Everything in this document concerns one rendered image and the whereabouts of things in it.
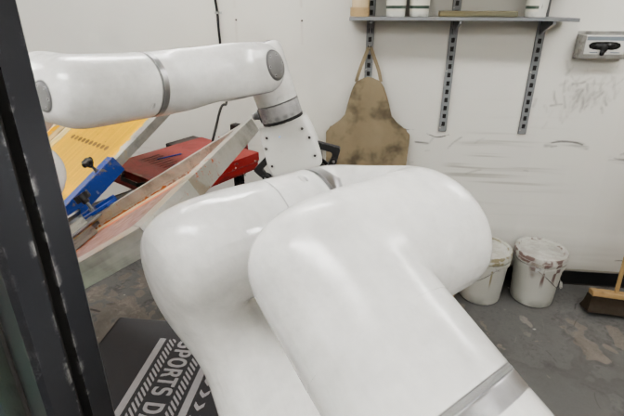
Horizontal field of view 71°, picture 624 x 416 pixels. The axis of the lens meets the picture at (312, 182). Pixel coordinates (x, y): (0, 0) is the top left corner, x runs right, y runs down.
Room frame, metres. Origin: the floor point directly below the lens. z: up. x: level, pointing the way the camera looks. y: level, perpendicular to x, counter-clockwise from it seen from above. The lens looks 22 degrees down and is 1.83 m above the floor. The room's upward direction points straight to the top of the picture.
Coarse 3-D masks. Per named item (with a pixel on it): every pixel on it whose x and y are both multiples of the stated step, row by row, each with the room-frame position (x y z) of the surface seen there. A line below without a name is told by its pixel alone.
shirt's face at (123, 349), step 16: (128, 320) 1.05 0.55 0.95; (144, 320) 1.05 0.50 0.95; (112, 336) 0.98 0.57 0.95; (128, 336) 0.98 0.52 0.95; (144, 336) 0.98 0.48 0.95; (160, 336) 0.98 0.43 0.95; (176, 336) 0.98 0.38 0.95; (112, 352) 0.92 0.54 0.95; (128, 352) 0.92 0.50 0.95; (144, 352) 0.92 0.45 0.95; (112, 368) 0.86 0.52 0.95; (128, 368) 0.86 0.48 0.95; (112, 384) 0.81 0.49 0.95; (128, 384) 0.81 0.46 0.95; (112, 400) 0.76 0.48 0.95; (208, 400) 0.76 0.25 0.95
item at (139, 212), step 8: (176, 184) 1.00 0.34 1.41; (152, 200) 0.98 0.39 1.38; (160, 200) 0.91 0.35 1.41; (136, 208) 1.01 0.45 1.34; (144, 208) 0.93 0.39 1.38; (128, 216) 0.95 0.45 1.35; (136, 216) 0.87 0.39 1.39; (112, 224) 0.99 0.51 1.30; (120, 224) 0.91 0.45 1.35; (128, 224) 0.84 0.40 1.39; (104, 232) 0.93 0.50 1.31; (112, 232) 0.85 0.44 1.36; (88, 240) 0.96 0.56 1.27; (96, 240) 0.88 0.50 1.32; (80, 248) 0.92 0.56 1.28; (88, 248) 0.84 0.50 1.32
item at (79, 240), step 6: (78, 222) 1.00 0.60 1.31; (84, 222) 1.01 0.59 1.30; (72, 228) 0.97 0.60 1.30; (78, 228) 0.98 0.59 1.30; (90, 228) 1.00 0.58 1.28; (84, 234) 0.98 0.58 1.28; (90, 234) 0.99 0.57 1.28; (78, 240) 0.95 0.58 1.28; (84, 240) 0.96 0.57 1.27; (78, 246) 0.93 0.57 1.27
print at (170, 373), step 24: (144, 360) 0.89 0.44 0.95; (168, 360) 0.89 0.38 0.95; (192, 360) 0.89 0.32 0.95; (144, 384) 0.81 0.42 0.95; (168, 384) 0.81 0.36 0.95; (192, 384) 0.81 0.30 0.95; (120, 408) 0.74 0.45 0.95; (144, 408) 0.74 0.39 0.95; (168, 408) 0.74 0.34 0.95; (192, 408) 0.74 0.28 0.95
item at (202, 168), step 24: (216, 144) 1.06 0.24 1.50; (240, 144) 0.93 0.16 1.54; (192, 168) 1.06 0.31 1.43; (216, 168) 0.77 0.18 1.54; (144, 192) 1.08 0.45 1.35; (168, 192) 0.66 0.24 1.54; (192, 192) 0.65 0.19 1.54; (144, 216) 0.56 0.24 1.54; (120, 240) 0.51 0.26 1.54; (96, 264) 0.51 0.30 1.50; (120, 264) 0.51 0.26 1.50
